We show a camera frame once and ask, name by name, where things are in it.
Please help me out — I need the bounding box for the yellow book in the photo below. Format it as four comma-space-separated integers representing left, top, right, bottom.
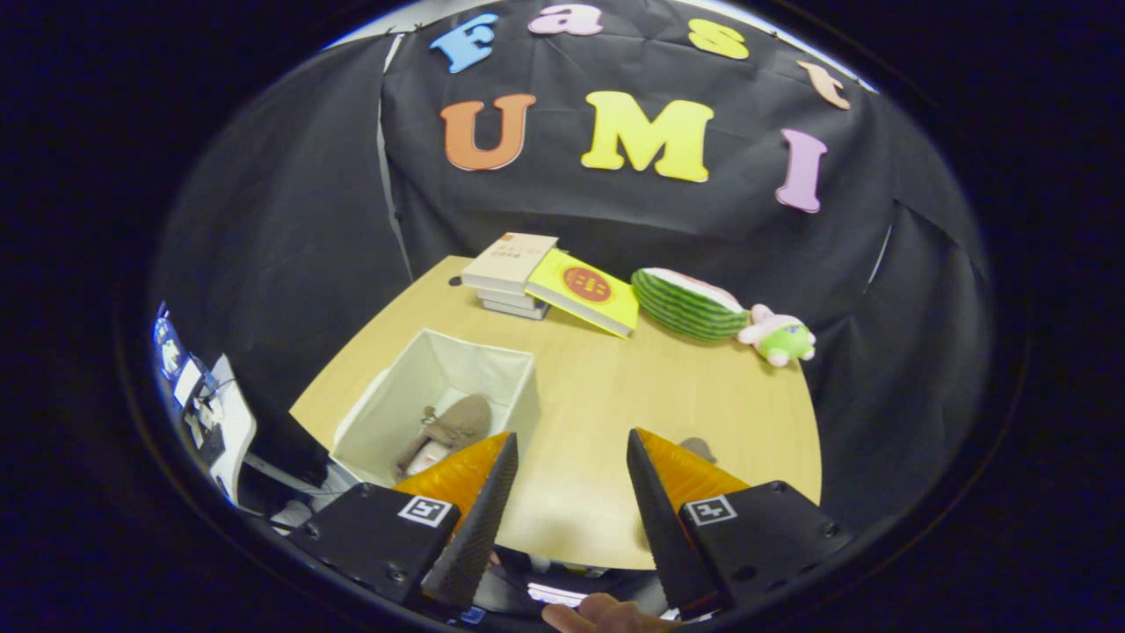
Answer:
525, 249, 641, 338

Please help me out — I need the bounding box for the white fabric storage box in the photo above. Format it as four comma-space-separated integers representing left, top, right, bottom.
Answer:
330, 328, 543, 489

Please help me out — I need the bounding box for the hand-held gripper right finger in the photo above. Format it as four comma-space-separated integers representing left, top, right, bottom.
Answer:
626, 428, 854, 619

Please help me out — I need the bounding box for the watermelon slice plush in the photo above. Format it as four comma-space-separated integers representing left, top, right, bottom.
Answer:
631, 267, 752, 343

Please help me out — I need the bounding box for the pink and green plush toy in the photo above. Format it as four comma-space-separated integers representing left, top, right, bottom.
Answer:
737, 303, 817, 367

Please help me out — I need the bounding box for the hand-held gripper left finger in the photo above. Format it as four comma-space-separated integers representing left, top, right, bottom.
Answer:
288, 431, 519, 612

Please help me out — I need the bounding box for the black backdrop cloth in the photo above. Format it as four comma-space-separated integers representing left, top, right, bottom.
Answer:
149, 0, 994, 528

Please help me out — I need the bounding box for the beige book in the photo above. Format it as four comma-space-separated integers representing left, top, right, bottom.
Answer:
461, 232, 560, 295

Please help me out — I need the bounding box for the white book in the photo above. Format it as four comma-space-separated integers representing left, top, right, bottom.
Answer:
476, 288, 550, 310

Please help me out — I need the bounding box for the computer screen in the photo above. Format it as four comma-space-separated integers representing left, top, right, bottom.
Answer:
151, 303, 190, 383

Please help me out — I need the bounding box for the white side table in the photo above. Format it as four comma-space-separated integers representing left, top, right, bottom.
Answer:
180, 353, 258, 506

